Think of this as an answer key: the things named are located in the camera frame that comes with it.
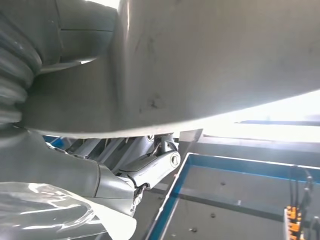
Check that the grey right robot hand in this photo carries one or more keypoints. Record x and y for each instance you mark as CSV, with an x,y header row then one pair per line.
x,y
62,172

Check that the glossy translucent plastic sheet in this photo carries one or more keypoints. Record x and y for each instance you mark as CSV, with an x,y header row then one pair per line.
x,y
50,215

